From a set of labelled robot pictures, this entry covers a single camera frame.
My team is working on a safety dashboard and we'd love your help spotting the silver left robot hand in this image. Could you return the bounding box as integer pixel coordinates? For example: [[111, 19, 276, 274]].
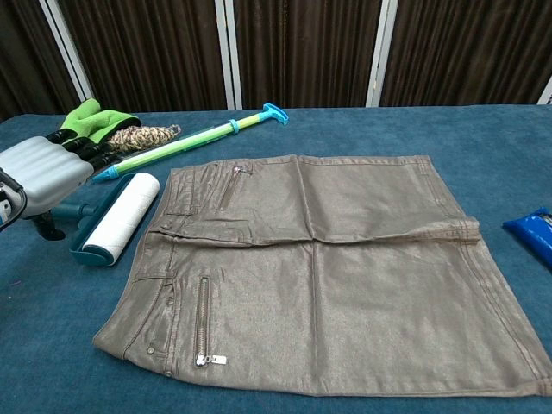
[[0, 129, 112, 241]]

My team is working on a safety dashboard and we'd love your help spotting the teal lint roller white roll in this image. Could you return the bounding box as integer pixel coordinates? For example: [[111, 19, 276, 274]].
[[51, 172, 160, 267]]

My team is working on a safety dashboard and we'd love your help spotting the green microfibre mitt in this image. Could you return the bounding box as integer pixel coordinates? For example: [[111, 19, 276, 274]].
[[58, 97, 142, 146]]

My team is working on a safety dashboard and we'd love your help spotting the dark brown pleated curtain panel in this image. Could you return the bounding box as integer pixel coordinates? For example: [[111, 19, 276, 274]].
[[232, 0, 383, 110], [381, 0, 552, 108], [58, 0, 229, 116], [0, 0, 83, 122]]

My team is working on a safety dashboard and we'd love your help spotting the green blue tube pump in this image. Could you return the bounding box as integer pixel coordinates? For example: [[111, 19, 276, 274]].
[[90, 102, 290, 185]]

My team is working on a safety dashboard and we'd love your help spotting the brown coated skirt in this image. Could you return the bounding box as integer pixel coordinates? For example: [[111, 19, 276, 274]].
[[92, 154, 552, 398]]

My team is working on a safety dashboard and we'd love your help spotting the blue plush table cover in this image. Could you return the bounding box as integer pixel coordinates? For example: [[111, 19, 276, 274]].
[[0, 104, 552, 414]]

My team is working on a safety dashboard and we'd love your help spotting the blue snack packet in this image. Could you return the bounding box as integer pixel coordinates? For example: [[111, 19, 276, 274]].
[[502, 206, 552, 275]]

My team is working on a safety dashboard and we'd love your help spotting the beige braided rope bundle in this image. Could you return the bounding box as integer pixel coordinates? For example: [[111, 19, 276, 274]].
[[105, 123, 182, 154]]

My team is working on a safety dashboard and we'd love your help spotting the white partition frame post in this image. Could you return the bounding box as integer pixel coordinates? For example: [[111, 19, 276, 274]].
[[38, 0, 95, 104], [214, 0, 243, 111], [365, 0, 400, 108], [536, 77, 552, 106]]

